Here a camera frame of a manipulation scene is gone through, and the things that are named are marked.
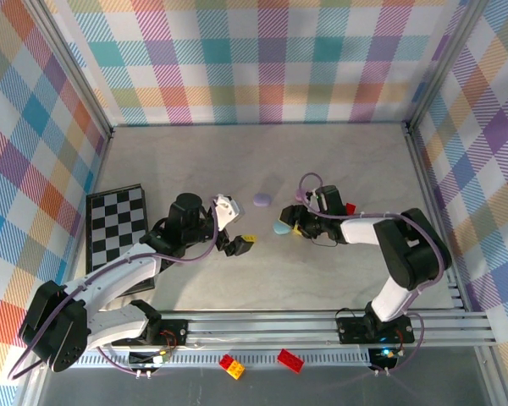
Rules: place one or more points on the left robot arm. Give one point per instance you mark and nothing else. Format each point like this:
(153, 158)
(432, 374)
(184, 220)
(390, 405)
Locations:
(51, 330)

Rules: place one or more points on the lavender earbud charging case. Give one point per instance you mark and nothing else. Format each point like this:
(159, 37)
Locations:
(262, 199)

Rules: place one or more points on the aluminium side rail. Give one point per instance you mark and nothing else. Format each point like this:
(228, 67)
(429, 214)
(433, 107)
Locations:
(98, 169)
(427, 190)

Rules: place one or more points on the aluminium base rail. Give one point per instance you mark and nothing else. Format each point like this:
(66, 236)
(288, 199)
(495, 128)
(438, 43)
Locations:
(258, 327)

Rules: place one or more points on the blue earbud charging case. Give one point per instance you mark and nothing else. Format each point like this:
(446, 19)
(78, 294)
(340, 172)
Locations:
(281, 228)

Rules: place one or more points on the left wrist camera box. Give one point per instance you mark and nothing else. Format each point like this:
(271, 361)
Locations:
(228, 211)

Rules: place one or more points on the black white checkerboard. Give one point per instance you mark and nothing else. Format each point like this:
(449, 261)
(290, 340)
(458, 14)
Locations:
(114, 220)

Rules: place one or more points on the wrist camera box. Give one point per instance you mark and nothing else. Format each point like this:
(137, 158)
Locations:
(313, 202)
(228, 211)

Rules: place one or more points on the aluminium frame post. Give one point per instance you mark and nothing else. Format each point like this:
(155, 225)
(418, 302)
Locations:
(443, 63)
(72, 65)

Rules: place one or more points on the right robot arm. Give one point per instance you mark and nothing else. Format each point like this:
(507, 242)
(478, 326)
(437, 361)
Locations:
(410, 254)

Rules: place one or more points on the red and yellow toy bricks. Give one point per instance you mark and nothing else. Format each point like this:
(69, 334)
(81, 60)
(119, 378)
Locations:
(232, 365)

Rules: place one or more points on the black controller board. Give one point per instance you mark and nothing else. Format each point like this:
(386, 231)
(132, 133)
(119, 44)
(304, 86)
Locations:
(383, 357)
(148, 359)

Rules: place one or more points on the red toy brick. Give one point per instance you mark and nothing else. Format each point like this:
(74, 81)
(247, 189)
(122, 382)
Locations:
(290, 360)

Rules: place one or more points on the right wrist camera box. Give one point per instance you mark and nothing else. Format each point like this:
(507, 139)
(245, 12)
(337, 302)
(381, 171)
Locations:
(313, 202)

